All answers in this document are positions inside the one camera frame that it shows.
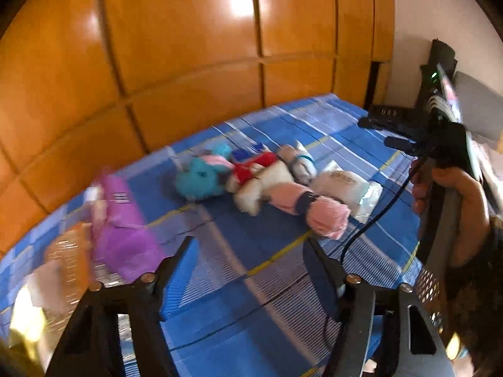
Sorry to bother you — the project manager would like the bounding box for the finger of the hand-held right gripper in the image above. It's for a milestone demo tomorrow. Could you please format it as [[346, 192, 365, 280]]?
[[357, 117, 418, 131], [384, 136, 430, 156]]

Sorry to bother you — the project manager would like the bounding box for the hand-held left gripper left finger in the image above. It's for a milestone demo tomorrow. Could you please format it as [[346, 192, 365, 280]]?
[[46, 236, 201, 377]]

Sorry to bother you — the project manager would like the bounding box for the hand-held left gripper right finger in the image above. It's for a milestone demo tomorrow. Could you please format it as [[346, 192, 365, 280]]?
[[302, 238, 456, 377]]

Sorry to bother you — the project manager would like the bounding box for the white soft packet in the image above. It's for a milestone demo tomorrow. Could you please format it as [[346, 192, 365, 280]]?
[[312, 161, 384, 221]]

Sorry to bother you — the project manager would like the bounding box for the white knit glove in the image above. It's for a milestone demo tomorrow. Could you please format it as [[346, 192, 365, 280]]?
[[280, 141, 318, 185]]

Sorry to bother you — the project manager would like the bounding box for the teal plush toy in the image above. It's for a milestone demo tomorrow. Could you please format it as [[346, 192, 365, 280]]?
[[175, 143, 235, 202]]

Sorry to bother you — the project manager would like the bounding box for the person's right forearm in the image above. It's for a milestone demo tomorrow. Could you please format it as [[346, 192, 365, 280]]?
[[448, 216, 503, 377]]

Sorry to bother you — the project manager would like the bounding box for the person's right hand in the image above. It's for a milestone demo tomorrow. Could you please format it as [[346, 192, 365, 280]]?
[[410, 160, 493, 268]]

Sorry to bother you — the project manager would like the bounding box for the black box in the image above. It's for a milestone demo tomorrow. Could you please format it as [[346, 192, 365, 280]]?
[[368, 104, 415, 122]]

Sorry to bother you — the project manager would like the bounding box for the grey cushion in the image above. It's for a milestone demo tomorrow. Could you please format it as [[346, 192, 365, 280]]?
[[452, 71, 503, 143]]

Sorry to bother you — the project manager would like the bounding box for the pink rolled towel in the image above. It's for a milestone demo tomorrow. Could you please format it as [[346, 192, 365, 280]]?
[[270, 183, 351, 241]]

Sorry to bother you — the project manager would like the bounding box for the purple plastic packet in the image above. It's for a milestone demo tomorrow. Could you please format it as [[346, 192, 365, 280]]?
[[90, 172, 166, 282]]

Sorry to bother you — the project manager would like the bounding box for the blue plaid bed sheet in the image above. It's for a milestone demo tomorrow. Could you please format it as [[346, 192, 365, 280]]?
[[0, 93, 424, 377]]

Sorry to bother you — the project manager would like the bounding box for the white plush toy red outfit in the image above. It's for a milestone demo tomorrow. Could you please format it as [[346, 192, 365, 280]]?
[[226, 145, 295, 216]]

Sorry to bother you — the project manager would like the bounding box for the wooden headboard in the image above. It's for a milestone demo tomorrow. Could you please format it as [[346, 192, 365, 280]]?
[[0, 0, 395, 256]]

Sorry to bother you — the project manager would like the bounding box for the black cable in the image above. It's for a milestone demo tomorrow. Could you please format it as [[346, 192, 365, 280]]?
[[324, 157, 424, 338]]

